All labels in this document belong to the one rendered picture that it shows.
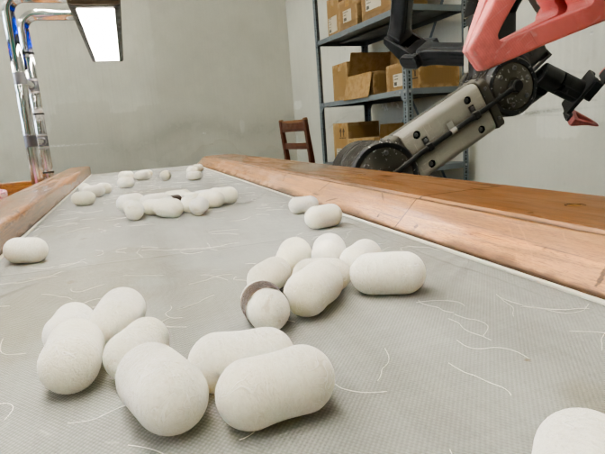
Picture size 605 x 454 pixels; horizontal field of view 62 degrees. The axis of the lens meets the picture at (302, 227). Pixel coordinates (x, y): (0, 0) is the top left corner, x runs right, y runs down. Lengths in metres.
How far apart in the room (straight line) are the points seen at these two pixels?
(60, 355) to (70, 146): 4.85
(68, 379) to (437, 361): 0.13
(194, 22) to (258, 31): 0.64
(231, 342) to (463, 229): 0.22
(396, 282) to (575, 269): 0.09
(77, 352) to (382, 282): 0.14
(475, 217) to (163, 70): 4.86
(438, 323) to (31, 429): 0.15
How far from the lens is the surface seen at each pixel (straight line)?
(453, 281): 0.28
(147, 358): 0.16
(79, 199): 0.78
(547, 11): 0.33
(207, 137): 5.16
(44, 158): 1.28
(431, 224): 0.37
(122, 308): 0.22
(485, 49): 0.28
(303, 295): 0.22
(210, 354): 0.17
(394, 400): 0.17
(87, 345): 0.19
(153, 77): 5.11
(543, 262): 0.29
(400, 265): 0.25
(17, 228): 0.56
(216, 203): 0.60
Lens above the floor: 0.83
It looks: 11 degrees down
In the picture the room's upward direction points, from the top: 4 degrees counter-clockwise
